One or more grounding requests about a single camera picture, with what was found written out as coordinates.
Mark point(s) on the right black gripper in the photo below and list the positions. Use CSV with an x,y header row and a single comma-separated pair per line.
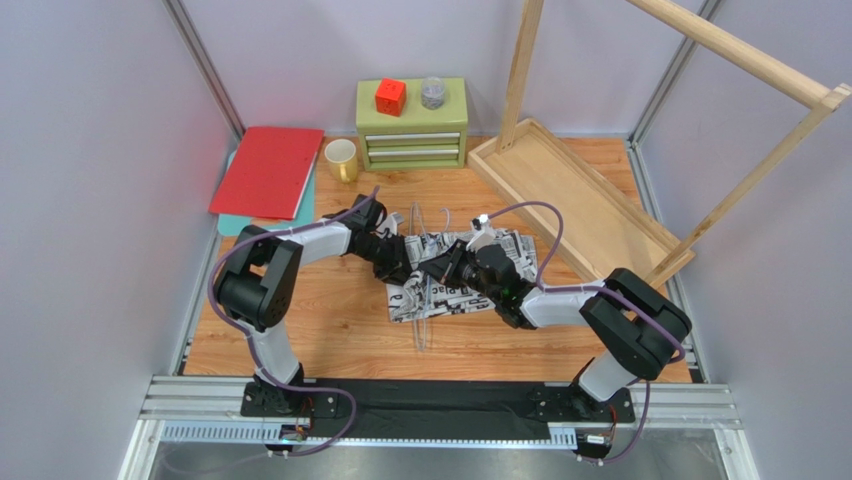
x,y
450,267

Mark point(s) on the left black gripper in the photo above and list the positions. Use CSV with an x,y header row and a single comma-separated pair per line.
x,y
398,268

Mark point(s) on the newspaper print trousers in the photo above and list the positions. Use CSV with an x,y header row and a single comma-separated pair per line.
x,y
518,281

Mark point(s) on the blue wire hanger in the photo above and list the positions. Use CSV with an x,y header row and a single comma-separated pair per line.
x,y
421,324

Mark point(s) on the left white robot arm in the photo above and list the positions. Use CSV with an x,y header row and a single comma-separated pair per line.
x,y
255,281

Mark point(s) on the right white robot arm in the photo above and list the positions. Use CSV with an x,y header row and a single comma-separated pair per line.
x,y
641,330

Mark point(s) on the yellow mug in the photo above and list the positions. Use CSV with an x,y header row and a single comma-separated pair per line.
x,y
341,155

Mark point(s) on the green drawer cabinet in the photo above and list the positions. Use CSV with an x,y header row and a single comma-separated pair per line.
x,y
419,138

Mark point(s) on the red board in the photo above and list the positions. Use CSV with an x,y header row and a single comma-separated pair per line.
x,y
269,136

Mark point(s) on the red cube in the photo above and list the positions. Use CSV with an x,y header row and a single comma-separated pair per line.
x,y
390,97

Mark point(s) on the teal cutting board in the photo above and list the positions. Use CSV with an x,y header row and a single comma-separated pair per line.
x,y
233,225

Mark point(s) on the clear glass jar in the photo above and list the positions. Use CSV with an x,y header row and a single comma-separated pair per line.
x,y
432,92

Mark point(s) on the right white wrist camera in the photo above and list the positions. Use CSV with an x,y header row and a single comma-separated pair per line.
x,y
483,234

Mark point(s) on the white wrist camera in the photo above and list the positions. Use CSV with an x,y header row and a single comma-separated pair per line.
x,y
483,234
390,225

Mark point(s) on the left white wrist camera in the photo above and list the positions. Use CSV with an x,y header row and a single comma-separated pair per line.
x,y
390,225

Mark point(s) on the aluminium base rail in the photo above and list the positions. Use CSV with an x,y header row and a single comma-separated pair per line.
x,y
673,405

